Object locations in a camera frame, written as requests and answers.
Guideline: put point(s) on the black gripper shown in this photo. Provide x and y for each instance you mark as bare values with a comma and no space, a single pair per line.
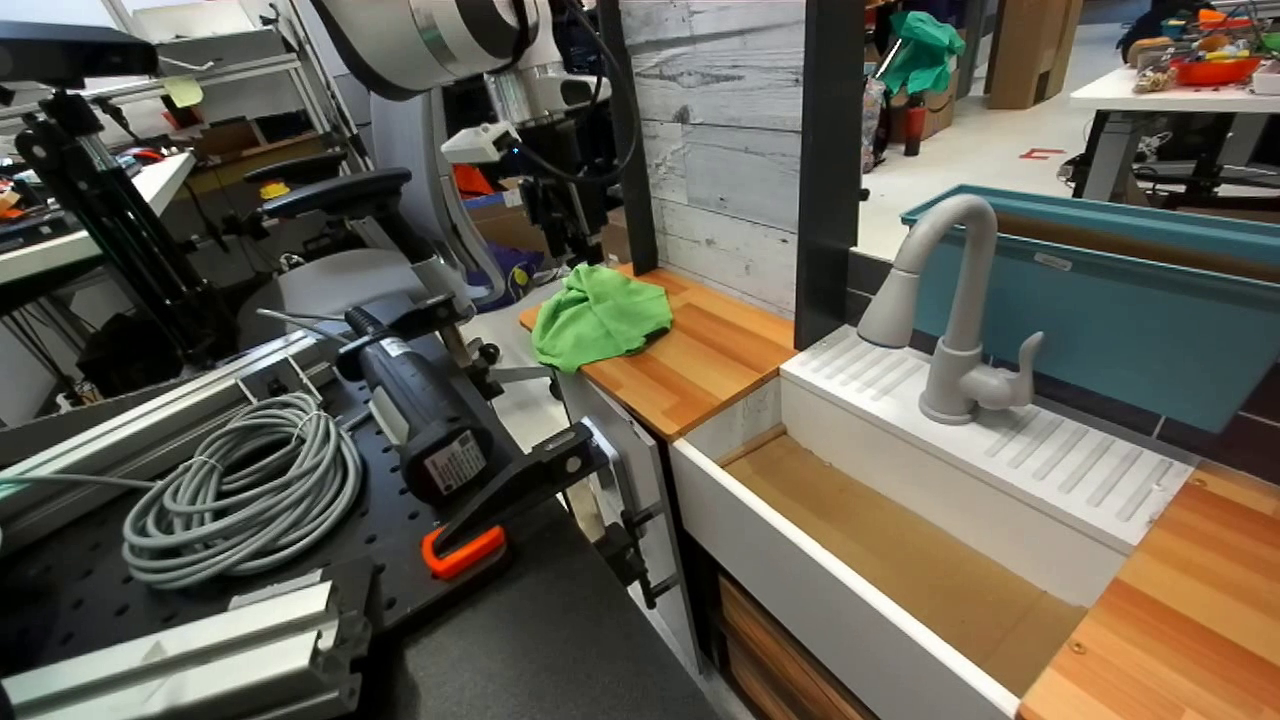
564,166

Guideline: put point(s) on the green towel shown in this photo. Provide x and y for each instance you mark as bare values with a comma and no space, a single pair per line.
598,316

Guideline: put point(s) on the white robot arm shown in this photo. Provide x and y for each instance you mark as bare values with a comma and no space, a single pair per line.
424,38

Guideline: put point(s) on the black box device with label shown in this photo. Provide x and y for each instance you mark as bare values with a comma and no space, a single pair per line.
424,412

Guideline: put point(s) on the black vertical pillar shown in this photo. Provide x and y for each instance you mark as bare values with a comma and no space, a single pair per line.
830,174

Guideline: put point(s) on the green toy figure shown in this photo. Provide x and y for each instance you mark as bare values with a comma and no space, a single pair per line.
920,53

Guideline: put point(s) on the grey toy faucet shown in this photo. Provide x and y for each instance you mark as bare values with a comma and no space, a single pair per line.
956,360

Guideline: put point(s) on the black pegboard table top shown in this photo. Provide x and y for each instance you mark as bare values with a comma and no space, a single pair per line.
403,626

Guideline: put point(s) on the white sink basin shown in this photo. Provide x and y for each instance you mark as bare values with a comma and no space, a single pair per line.
920,534

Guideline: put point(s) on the cardboard box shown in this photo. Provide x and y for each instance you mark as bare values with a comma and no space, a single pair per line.
1031,51

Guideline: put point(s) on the white side desk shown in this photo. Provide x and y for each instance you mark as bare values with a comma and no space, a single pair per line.
81,223

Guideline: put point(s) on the teal plastic bin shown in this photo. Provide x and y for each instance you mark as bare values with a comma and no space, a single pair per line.
1134,313

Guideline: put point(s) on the short aluminium profile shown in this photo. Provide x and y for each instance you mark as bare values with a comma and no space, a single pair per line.
173,662

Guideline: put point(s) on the white background table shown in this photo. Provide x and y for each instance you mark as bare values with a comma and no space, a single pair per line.
1163,112

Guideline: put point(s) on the red bowl with toys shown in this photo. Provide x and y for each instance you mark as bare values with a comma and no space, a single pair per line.
1219,70

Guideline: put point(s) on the wooden counter top with cutout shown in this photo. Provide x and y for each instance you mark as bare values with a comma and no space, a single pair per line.
1175,615

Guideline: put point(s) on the thin black post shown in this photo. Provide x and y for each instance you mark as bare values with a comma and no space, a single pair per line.
624,132

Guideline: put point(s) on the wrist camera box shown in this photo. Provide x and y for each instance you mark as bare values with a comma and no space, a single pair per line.
478,142

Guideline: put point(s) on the long aluminium rail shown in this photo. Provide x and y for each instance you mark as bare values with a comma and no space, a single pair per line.
147,412

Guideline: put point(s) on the black camera stand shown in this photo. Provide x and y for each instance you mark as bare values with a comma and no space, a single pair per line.
105,203

